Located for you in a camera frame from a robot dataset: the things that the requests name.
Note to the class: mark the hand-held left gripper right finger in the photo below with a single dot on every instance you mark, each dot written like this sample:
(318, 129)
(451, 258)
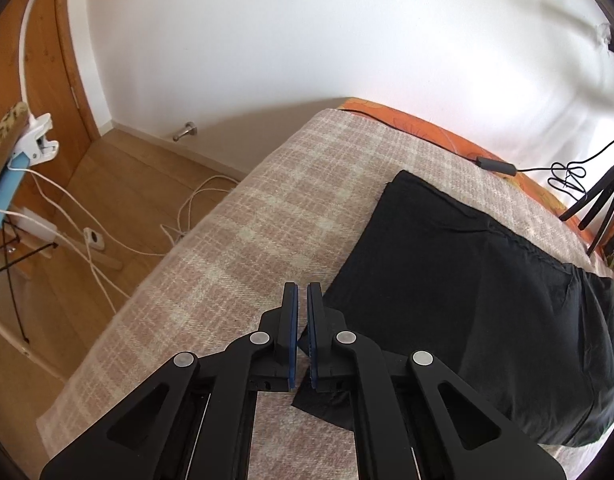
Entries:
(314, 336)

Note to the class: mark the beige plaid blanket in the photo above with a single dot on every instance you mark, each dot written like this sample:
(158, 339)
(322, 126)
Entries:
(237, 240)

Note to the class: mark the metal door stopper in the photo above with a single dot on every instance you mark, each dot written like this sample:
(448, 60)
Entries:
(184, 132)

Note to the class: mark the leopard print cloth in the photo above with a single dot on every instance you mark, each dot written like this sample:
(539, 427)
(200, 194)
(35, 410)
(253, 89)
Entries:
(7, 125)

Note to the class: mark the black pants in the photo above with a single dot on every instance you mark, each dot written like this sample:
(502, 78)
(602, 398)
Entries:
(462, 285)

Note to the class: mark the wooden door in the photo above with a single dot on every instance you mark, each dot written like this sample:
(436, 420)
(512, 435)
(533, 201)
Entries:
(47, 70)

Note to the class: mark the black mini tripod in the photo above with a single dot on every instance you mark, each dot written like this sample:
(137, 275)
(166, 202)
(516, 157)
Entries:
(599, 195)

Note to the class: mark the blue board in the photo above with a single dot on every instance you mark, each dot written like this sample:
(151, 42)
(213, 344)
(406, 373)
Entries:
(4, 195)

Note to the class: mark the white clamp lamp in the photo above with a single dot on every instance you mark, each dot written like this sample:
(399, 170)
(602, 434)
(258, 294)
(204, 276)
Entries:
(37, 135)

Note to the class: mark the white plug socket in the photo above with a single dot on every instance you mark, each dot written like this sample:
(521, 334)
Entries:
(94, 239)

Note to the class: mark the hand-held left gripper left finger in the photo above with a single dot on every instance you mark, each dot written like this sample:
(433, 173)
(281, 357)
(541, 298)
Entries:
(291, 336)

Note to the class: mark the white power strip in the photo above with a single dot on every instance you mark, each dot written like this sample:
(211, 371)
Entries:
(34, 225)

